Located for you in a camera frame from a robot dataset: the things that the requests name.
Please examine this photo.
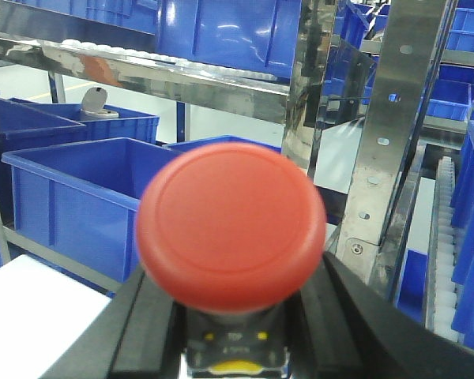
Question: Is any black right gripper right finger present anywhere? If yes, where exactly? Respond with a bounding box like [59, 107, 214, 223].
[288, 253, 474, 378]

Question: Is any steel shelving rack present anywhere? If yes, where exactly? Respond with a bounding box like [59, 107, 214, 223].
[0, 1, 456, 297]

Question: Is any blue bin upper left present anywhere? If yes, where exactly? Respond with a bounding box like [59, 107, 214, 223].
[156, 0, 302, 79]

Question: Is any blue bin lower left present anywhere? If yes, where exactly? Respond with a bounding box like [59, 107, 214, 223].
[2, 137, 179, 283]

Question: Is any blue bin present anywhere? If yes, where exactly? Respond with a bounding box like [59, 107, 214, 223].
[2, 137, 179, 283]
[156, 0, 302, 79]

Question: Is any red mushroom push button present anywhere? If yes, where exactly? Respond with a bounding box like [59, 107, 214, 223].
[135, 142, 326, 378]

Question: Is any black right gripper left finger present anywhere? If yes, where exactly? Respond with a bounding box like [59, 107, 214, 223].
[42, 268, 182, 378]

